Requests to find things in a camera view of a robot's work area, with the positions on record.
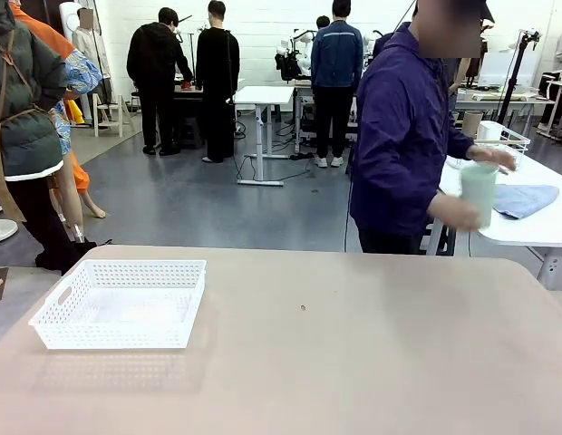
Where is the person's right hand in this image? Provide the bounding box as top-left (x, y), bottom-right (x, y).
top-left (428, 193), bottom-right (482, 233)

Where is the brown background work table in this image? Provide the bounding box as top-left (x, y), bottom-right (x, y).
top-left (173, 84), bottom-right (205, 100)

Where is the white side table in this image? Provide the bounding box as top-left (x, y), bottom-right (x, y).
top-left (421, 151), bottom-right (562, 291)

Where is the person in blue jacket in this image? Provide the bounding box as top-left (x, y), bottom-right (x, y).
top-left (310, 0), bottom-right (365, 169)

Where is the person in black sweater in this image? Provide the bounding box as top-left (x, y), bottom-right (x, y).
top-left (195, 0), bottom-right (241, 164)

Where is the white tower fan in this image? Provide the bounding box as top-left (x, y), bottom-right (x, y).
top-left (58, 2), bottom-right (82, 44)

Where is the person's left hand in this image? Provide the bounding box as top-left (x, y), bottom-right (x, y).
top-left (466, 143), bottom-right (518, 173)

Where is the mannequin in orange garment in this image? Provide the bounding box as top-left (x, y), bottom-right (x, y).
top-left (8, 0), bottom-right (106, 246)

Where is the person's left forearm purple sleeve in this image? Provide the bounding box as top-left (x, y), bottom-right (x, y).
top-left (439, 129), bottom-right (475, 160)

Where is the white wooden step stool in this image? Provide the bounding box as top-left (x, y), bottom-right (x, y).
top-left (91, 92), bottom-right (133, 139)

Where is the person in purple jacket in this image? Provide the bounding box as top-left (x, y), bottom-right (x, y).
top-left (348, 0), bottom-right (495, 255)

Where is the black plastic stool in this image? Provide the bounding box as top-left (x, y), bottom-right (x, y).
top-left (178, 116), bottom-right (205, 149)

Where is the person in black hoodie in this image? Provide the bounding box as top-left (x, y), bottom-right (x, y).
top-left (126, 6), bottom-right (194, 157)

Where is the person in beige shirt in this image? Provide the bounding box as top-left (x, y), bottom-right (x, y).
top-left (72, 6), bottom-right (112, 94)

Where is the white perforated plastic basket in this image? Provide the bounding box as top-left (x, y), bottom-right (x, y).
top-left (28, 259), bottom-right (208, 351)

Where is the white standing desk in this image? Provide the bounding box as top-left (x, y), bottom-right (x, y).
top-left (233, 85), bottom-right (296, 188)

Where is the mint green plastic cup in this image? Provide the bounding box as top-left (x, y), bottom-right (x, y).
top-left (460, 162), bottom-right (499, 230)

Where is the white box container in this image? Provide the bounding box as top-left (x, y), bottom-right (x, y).
top-left (478, 121), bottom-right (505, 142)

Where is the person's right forearm purple sleeve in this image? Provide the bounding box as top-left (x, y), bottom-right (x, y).
top-left (410, 179), bottom-right (446, 224)

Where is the mannequin in green puffer vest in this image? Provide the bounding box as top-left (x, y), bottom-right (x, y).
top-left (0, 0), bottom-right (99, 276)

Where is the white wire rack basket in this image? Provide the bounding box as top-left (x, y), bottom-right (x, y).
top-left (478, 128), bottom-right (531, 171)

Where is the folded blue towel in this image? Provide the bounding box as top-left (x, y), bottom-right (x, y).
top-left (491, 183), bottom-right (560, 220)

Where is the black camera tripod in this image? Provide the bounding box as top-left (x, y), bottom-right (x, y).
top-left (496, 28), bottom-right (543, 126)

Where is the white round fan base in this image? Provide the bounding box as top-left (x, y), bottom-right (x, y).
top-left (0, 218), bottom-right (19, 246)

